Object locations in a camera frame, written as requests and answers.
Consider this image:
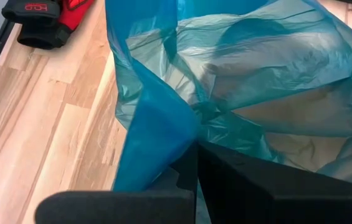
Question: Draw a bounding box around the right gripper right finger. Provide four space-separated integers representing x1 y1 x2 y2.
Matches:
197 141 352 224

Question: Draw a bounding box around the teal trash bag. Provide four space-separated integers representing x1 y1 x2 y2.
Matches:
104 0 352 224

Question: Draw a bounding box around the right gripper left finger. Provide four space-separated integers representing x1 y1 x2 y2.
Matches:
35 142 199 224

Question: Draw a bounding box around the red and black work glove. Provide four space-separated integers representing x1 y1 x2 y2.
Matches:
1 0 95 50

